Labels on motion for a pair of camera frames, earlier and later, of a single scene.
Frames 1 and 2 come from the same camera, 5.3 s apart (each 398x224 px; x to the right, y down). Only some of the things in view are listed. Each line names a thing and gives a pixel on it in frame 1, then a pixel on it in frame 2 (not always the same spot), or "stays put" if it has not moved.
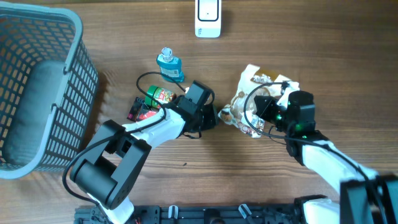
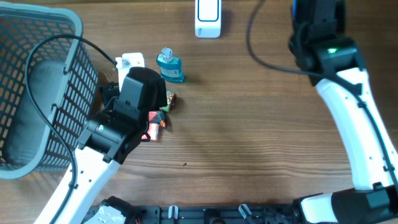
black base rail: [232, 214] stays put
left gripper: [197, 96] -> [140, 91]
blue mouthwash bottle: [170, 66] stays put
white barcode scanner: [208, 18] stays put
